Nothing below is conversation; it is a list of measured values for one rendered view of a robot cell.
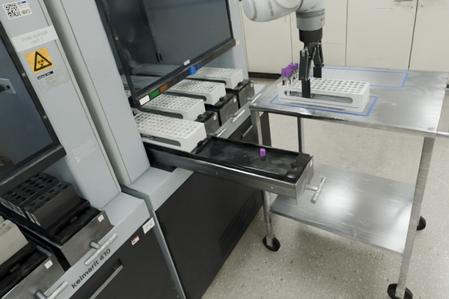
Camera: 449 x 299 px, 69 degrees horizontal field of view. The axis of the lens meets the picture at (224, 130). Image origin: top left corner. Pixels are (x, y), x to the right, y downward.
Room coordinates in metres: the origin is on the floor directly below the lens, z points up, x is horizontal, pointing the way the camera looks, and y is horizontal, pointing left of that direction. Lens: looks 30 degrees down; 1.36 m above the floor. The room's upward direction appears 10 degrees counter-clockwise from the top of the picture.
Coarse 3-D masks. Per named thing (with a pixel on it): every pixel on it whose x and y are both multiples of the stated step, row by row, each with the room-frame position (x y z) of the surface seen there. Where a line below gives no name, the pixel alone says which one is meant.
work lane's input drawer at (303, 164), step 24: (144, 144) 0.96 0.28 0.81; (216, 144) 0.89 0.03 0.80; (240, 144) 0.86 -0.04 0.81; (192, 168) 0.83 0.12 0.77; (216, 168) 0.77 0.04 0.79; (240, 168) 0.73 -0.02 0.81; (264, 168) 0.72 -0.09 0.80; (288, 168) 0.70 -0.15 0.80; (312, 168) 0.73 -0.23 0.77; (288, 192) 0.64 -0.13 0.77
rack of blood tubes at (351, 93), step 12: (300, 84) 1.07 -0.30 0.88; (312, 84) 1.04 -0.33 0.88; (324, 84) 1.02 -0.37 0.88; (336, 84) 1.00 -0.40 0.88; (348, 84) 0.99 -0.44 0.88; (360, 84) 0.97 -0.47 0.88; (288, 96) 1.06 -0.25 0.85; (300, 96) 1.04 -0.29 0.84; (312, 96) 1.06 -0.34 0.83; (324, 96) 1.04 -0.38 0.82; (336, 96) 1.03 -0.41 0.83; (348, 96) 0.92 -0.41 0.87; (360, 96) 0.90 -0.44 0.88; (348, 108) 0.92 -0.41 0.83; (360, 108) 0.90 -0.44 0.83
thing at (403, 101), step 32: (384, 96) 0.97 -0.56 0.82; (416, 96) 0.93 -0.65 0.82; (256, 128) 1.08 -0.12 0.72; (384, 128) 0.80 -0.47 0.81; (416, 128) 0.75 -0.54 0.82; (448, 128) 0.78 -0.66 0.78; (352, 192) 1.10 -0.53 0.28; (384, 192) 1.06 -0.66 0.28; (416, 192) 0.73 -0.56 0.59; (320, 224) 0.95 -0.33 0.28; (352, 224) 0.92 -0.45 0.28; (384, 224) 0.89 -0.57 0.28; (416, 224) 0.72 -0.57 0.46
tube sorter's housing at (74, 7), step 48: (48, 0) 0.85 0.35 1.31; (96, 0) 1.84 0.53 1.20; (96, 48) 0.89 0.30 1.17; (240, 48) 1.47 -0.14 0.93; (96, 96) 0.84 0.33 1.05; (144, 192) 0.80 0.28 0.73; (192, 192) 0.92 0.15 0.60; (240, 192) 1.16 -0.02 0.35; (192, 240) 0.87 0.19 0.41; (192, 288) 0.82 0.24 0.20
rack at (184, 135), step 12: (144, 120) 1.03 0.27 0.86; (156, 120) 1.02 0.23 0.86; (168, 120) 1.00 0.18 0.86; (180, 120) 0.98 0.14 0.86; (144, 132) 0.96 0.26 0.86; (156, 132) 0.93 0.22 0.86; (168, 132) 0.91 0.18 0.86; (180, 132) 0.90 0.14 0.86; (192, 132) 0.88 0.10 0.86; (204, 132) 0.92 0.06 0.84; (168, 144) 0.90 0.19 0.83; (180, 144) 0.92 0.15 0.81; (192, 144) 0.87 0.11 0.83
